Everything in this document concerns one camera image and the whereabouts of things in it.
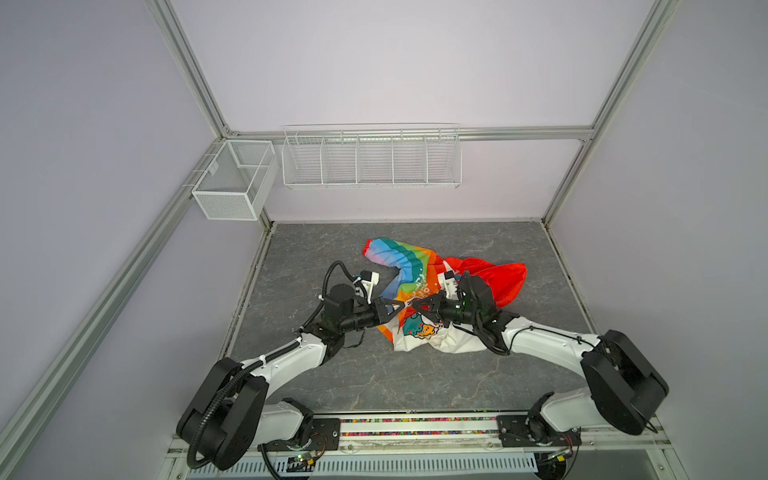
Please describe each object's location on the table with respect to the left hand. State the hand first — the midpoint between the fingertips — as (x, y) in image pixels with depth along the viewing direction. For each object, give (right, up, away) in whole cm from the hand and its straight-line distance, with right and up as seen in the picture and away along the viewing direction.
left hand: (405, 310), depth 78 cm
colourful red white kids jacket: (+5, +8, +17) cm, 20 cm away
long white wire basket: (-10, +47, +21) cm, 53 cm away
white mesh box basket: (-57, +39, +23) cm, 73 cm away
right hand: (+2, +1, +2) cm, 3 cm away
